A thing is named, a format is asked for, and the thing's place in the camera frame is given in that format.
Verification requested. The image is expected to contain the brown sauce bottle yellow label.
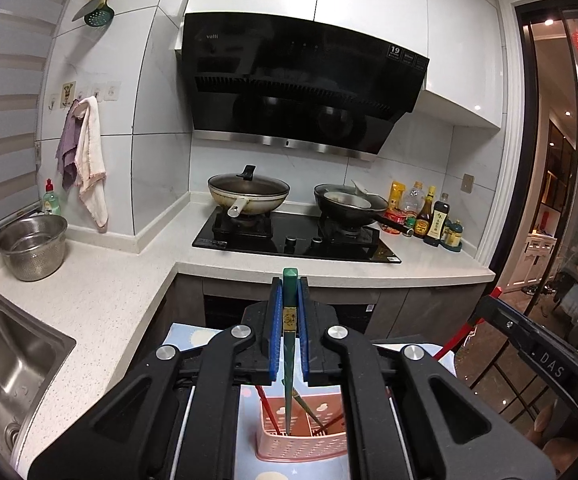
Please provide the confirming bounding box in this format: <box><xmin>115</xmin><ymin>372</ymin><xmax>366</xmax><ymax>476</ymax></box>
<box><xmin>413</xmin><ymin>186</ymin><xmax>437</xmax><ymax>240</ymax></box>

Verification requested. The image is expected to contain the yellow seasoning packet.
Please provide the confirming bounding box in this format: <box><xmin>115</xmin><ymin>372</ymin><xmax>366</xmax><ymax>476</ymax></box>
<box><xmin>388</xmin><ymin>181</ymin><xmax>407</xmax><ymax>211</ymax></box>

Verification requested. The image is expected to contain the black gas stove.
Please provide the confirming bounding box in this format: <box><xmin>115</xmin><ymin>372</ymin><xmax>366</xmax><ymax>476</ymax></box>
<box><xmin>191</xmin><ymin>207</ymin><xmax>402</xmax><ymax>265</ymax></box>

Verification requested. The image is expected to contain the cream wok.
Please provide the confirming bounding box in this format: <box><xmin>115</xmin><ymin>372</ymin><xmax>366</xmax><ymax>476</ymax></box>
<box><xmin>208</xmin><ymin>187</ymin><xmax>290</xmax><ymax>219</ymax></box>

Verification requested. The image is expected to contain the green dish soap bottle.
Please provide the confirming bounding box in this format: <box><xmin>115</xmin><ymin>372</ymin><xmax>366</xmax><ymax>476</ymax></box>
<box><xmin>42</xmin><ymin>178</ymin><xmax>63</xmax><ymax>217</ymax></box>

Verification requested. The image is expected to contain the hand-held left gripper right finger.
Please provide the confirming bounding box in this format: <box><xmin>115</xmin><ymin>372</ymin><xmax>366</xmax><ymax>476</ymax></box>
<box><xmin>296</xmin><ymin>276</ymin><xmax>556</xmax><ymax>480</ymax></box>

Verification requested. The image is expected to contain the purple dishcloth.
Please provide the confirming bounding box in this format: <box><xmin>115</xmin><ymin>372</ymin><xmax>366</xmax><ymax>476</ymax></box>
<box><xmin>56</xmin><ymin>99</ymin><xmax>86</xmax><ymax>191</ymax></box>

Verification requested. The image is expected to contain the clear plastic bottle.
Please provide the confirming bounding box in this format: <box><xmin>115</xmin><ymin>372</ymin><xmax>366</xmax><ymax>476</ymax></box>
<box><xmin>400</xmin><ymin>181</ymin><xmax>425</xmax><ymax>218</ymax></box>

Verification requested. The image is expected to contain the blue planet print tablecloth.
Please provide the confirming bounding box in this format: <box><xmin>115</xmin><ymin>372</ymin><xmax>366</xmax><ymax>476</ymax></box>
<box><xmin>161</xmin><ymin>322</ymin><xmax>457</xmax><ymax>480</ymax></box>

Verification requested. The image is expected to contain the glass wok lid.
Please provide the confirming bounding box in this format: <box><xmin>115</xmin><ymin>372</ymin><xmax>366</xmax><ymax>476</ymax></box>
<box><xmin>208</xmin><ymin>164</ymin><xmax>291</xmax><ymax>200</ymax></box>

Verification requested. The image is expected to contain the black range hood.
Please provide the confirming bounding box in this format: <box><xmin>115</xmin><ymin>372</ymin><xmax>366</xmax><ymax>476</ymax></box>
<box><xmin>174</xmin><ymin>11</ymin><xmax>431</xmax><ymax>163</ymax></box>

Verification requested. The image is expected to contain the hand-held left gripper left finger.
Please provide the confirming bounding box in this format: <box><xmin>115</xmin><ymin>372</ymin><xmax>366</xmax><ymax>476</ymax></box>
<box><xmin>28</xmin><ymin>276</ymin><xmax>286</xmax><ymax>480</ymax></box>

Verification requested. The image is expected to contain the metal colander bowl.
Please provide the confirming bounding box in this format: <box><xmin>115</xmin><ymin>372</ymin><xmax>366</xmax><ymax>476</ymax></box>
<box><xmin>0</xmin><ymin>214</ymin><xmax>70</xmax><ymax>282</ymax></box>

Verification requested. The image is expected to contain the white speckled kitchen counter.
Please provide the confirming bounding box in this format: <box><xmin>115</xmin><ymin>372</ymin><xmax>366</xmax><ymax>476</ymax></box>
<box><xmin>0</xmin><ymin>200</ymin><xmax>497</xmax><ymax>480</ymax></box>

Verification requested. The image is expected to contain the green seasoning container set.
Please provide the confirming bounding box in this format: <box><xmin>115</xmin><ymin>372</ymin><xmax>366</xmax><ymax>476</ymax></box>
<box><xmin>442</xmin><ymin>220</ymin><xmax>466</xmax><ymax>253</ymax></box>

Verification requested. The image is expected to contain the pink perforated utensil holder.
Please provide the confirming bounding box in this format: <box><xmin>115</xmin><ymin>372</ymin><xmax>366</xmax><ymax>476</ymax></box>
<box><xmin>255</xmin><ymin>384</ymin><xmax>351</xmax><ymax>462</ymax></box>

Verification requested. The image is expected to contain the dark soy sauce bottle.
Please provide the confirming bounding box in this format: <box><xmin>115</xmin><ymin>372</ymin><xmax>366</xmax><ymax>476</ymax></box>
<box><xmin>424</xmin><ymin>192</ymin><xmax>451</xmax><ymax>248</ymax></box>

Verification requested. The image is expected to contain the white hanging towel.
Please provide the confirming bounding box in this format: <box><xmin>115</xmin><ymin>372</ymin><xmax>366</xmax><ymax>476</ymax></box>
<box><xmin>74</xmin><ymin>96</ymin><xmax>110</xmax><ymax>228</ymax></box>

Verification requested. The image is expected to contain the stainless steel sink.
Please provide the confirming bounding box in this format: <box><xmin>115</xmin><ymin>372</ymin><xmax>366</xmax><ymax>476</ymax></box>
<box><xmin>0</xmin><ymin>285</ymin><xmax>77</xmax><ymax>461</ymax></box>

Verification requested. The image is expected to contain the white wall cabinet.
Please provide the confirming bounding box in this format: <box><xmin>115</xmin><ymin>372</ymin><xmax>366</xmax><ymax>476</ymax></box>
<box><xmin>174</xmin><ymin>0</ymin><xmax>507</xmax><ymax>128</ymax></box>

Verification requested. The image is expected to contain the sliding glass door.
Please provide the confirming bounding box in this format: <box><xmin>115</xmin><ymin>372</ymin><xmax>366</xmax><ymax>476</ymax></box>
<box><xmin>489</xmin><ymin>5</ymin><xmax>578</xmax><ymax>411</ymax></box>

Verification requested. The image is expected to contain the red instant noodle cup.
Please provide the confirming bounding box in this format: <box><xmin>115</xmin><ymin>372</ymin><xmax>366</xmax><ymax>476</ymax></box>
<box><xmin>380</xmin><ymin>210</ymin><xmax>410</xmax><ymax>235</ymax></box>

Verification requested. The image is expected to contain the green chopstick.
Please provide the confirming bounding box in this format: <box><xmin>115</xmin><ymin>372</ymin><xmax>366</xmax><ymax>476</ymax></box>
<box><xmin>291</xmin><ymin>387</ymin><xmax>326</xmax><ymax>433</ymax></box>
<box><xmin>281</xmin><ymin>267</ymin><xmax>300</xmax><ymax>436</ymax></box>

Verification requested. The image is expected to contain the black frying pan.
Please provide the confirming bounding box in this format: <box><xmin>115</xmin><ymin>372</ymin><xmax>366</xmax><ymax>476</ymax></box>
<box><xmin>313</xmin><ymin>182</ymin><xmax>415</xmax><ymax>237</ymax></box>

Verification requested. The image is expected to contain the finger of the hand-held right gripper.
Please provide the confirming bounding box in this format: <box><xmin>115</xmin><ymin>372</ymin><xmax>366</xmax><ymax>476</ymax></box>
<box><xmin>470</xmin><ymin>294</ymin><xmax>536</xmax><ymax>350</ymax></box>

